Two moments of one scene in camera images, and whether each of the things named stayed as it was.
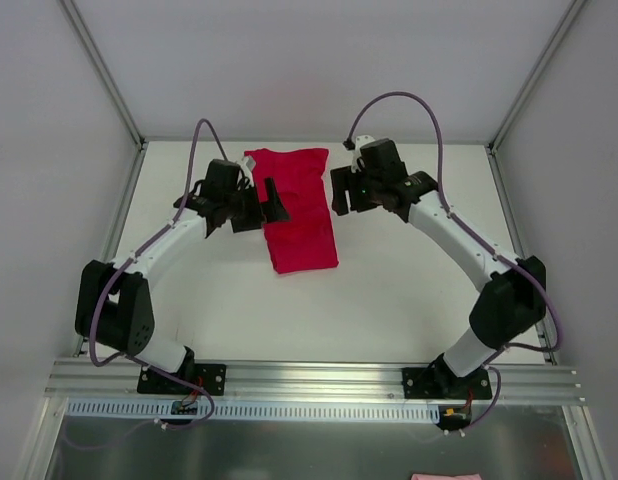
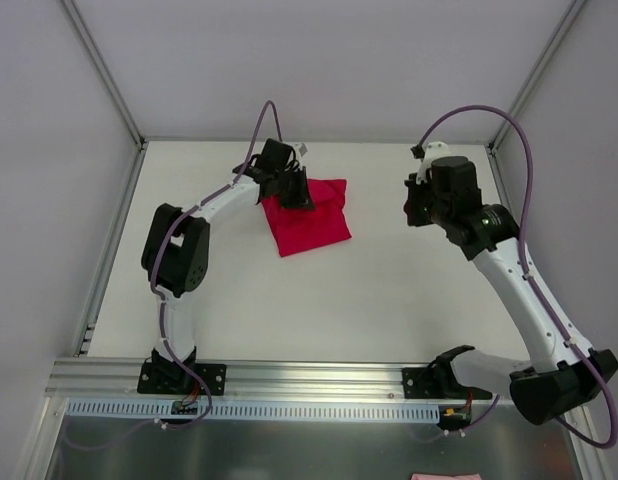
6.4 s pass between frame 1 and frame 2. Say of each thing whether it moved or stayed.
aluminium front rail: stayed
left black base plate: stayed
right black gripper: moved
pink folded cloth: stayed
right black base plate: stayed
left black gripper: moved
